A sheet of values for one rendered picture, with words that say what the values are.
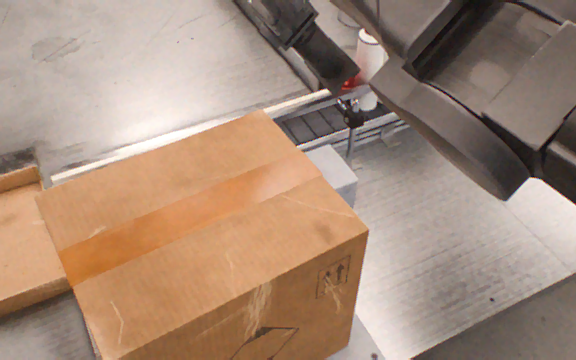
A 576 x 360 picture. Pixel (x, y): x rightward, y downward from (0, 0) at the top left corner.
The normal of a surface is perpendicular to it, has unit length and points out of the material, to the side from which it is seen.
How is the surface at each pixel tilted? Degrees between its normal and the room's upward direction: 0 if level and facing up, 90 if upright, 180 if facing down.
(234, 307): 90
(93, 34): 0
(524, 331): 0
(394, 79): 37
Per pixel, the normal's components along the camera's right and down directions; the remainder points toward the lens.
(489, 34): -0.65, -0.51
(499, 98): -0.47, -0.31
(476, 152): 0.00, 0.14
